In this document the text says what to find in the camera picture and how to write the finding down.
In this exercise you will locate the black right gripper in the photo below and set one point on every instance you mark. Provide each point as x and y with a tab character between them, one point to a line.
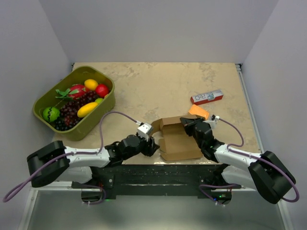
187	128

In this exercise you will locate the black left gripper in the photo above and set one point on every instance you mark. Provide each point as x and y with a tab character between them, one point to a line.
150	146

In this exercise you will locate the brown cardboard paper box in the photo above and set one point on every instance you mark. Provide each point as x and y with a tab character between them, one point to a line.
175	144

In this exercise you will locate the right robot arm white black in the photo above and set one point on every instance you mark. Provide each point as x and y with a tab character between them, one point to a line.
263	172

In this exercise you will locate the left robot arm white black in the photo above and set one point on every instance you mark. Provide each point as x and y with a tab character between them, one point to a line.
47	164

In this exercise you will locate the red silver toothpaste box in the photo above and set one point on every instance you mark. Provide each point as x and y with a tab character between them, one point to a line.
207	97

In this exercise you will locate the orange sponge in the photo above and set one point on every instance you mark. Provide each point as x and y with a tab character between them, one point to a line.
198	111

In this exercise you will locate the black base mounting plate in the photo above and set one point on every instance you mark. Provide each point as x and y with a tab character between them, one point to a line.
156	180

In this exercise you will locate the small green lime toy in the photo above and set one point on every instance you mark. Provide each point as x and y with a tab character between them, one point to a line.
98	100

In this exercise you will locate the red apple toy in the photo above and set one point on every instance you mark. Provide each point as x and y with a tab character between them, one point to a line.
102	90

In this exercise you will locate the yellow mango toy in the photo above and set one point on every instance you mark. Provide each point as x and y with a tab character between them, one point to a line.
86	109

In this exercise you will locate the yellow lemon toy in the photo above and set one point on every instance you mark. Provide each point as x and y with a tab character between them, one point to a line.
91	84

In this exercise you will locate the olive green plastic bin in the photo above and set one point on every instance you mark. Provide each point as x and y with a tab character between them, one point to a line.
77	76

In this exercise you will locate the purple grape bunch toy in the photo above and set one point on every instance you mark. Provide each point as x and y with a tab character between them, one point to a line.
69	111

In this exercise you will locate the pink dragon fruit toy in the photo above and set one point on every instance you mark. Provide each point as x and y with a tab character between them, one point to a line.
72	93

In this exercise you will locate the dark blue grape bunch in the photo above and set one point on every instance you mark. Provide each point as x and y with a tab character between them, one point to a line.
60	125

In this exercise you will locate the green striped melon toy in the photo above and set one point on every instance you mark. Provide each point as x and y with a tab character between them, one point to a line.
51	114

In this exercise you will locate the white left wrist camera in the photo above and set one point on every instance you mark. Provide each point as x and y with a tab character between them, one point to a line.
144	131

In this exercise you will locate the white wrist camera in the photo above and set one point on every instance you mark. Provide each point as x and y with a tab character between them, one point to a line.
213	121
144	131

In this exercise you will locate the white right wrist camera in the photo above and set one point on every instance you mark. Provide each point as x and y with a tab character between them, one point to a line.
213	121

